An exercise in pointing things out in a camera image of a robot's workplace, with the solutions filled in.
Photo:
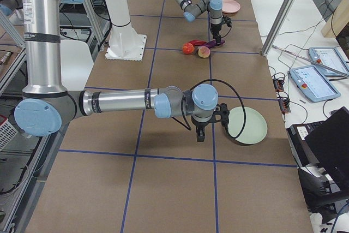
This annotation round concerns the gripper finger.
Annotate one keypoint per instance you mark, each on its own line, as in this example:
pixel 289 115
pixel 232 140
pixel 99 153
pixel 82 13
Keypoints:
pixel 218 40
pixel 200 135

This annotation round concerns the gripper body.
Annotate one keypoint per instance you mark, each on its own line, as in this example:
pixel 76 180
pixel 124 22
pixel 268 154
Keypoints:
pixel 199 125
pixel 216 29

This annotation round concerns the purple eggplant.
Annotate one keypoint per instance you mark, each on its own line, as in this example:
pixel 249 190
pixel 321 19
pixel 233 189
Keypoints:
pixel 213 44

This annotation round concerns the peach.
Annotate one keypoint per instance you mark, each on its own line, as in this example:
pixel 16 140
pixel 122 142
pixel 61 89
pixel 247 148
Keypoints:
pixel 203 52

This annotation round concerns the red chili pepper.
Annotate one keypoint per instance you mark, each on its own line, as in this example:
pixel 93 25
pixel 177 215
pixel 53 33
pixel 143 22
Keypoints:
pixel 197 42

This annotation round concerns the red pomegranate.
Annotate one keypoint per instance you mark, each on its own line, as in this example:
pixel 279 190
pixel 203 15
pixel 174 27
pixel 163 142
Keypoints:
pixel 188 48

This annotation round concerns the pink plate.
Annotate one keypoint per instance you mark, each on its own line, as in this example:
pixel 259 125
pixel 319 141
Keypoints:
pixel 230 6

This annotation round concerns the green plate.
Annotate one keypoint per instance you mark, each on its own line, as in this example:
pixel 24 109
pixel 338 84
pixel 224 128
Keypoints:
pixel 255 129

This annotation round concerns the usb hub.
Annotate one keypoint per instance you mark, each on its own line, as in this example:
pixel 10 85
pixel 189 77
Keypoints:
pixel 284 104

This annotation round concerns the near teach pendant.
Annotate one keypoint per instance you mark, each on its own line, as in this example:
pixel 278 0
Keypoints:
pixel 313 84

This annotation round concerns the teach pendant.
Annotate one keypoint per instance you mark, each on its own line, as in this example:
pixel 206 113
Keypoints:
pixel 330 57
pixel 313 84

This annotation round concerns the far teach pendant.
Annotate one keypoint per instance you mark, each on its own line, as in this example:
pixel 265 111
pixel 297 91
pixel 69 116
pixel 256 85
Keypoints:
pixel 330 57

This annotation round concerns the metal grabber stick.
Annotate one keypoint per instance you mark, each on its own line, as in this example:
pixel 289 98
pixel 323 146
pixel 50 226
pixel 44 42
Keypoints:
pixel 311 61

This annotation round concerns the black laptop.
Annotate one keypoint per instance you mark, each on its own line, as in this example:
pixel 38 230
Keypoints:
pixel 329 144

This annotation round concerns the white chair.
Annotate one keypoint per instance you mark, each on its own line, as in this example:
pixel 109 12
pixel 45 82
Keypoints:
pixel 76 58

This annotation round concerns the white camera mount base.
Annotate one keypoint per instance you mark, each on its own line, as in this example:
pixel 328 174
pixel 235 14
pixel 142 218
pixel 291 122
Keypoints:
pixel 126 47

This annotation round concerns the aluminium frame post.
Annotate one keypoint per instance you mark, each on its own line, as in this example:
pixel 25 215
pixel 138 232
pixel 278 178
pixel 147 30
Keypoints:
pixel 276 26

